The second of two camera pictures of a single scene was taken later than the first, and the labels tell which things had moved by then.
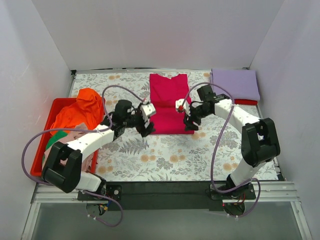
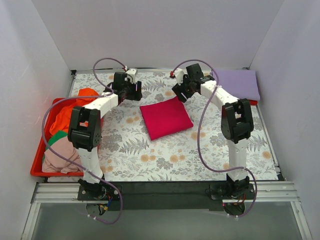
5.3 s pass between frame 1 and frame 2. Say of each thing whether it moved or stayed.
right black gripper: moved
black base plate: stayed
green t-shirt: stayed
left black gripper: moved
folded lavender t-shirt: stayed
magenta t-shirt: moved
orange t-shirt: stayed
